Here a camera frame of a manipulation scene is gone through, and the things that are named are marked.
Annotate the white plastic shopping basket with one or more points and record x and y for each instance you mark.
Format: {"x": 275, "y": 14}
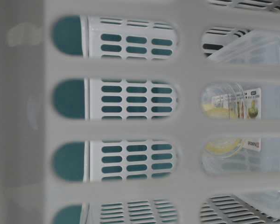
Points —
{"x": 31, "y": 130}

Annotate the clear plastic food container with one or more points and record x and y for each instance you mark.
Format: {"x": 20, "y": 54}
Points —
{"x": 243, "y": 46}

